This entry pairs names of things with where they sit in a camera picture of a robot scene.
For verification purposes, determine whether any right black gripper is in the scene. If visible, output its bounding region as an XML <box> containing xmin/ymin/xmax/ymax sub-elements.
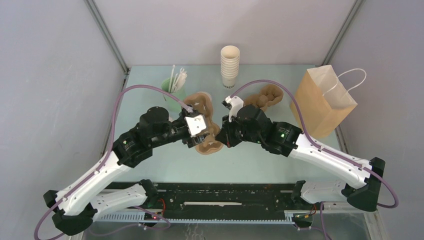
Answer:
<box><xmin>216</xmin><ymin>113</ymin><xmax>263</xmax><ymax>149</ymax></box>

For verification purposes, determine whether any brown pulp cup carrier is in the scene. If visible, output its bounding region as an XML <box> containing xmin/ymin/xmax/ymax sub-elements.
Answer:
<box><xmin>243</xmin><ymin>84</ymin><xmax>284</xmax><ymax>112</ymax></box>

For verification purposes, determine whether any stack of paper cups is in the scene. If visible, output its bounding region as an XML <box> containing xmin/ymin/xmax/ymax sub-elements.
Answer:
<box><xmin>220</xmin><ymin>45</ymin><xmax>240</xmax><ymax>89</ymax></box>

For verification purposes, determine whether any brown paper bag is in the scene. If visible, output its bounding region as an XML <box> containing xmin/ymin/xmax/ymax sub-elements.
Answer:
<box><xmin>294</xmin><ymin>65</ymin><xmax>367</xmax><ymax>139</ymax></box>

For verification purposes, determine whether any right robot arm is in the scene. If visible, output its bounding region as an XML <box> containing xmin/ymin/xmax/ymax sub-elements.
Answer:
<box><xmin>215</xmin><ymin>105</ymin><xmax>386</xmax><ymax>212</ymax></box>

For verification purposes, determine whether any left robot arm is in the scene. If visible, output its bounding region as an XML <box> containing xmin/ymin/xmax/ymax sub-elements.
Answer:
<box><xmin>43</xmin><ymin>106</ymin><xmax>207</xmax><ymax>236</ymax></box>

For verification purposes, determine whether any wrapped white straws bundle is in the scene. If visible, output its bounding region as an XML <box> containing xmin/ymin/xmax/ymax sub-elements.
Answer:
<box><xmin>168</xmin><ymin>65</ymin><xmax>188</xmax><ymax>94</ymax></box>

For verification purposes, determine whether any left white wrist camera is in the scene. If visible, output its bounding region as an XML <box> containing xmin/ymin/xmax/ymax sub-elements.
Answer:
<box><xmin>184</xmin><ymin>114</ymin><xmax>207</xmax><ymax>137</ymax></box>

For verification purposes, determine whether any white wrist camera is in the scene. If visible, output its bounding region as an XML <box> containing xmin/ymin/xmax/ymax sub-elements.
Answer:
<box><xmin>222</xmin><ymin>96</ymin><xmax>244</xmax><ymax>122</ymax></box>
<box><xmin>184</xmin><ymin>114</ymin><xmax>207</xmax><ymax>137</ymax></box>

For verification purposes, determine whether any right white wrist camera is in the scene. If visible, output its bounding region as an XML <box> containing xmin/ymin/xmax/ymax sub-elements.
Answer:
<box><xmin>222</xmin><ymin>96</ymin><xmax>244</xmax><ymax>122</ymax></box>

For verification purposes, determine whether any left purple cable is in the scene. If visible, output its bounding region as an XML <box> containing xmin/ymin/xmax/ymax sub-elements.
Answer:
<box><xmin>33</xmin><ymin>85</ymin><xmax>195</xmax><ymax>240</ymax></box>

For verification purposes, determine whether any purple cable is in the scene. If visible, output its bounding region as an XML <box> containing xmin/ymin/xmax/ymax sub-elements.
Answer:
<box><xmin>230</xmin><ymin>79</ymin><xmax>399</xmax><ymax>240</ymax></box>
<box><xmin>33</xmin><ymin>85</ymin><xmax>195</xmax><ymax>240</ymax></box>

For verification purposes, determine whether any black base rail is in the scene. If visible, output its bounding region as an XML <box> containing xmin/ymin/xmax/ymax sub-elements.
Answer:
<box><xmin>76</xmin><ymin>181</ymin><xmax>379</xmax><ymax>229</ymax></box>

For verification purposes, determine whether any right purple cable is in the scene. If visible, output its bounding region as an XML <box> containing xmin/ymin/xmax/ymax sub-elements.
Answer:
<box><xmin>230</xmin><ymin>79</ymin><xmax>399</xmax><ymax>240</ymax></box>

